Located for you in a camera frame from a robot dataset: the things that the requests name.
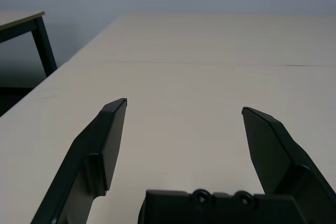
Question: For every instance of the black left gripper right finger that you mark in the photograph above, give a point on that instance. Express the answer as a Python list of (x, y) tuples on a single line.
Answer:
[(275, 150)]

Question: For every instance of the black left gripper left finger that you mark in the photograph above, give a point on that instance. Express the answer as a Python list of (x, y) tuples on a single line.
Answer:
[(89, 142)]

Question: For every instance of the side table with dark frame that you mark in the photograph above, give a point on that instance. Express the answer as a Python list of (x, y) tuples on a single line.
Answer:
[(39, 40)]

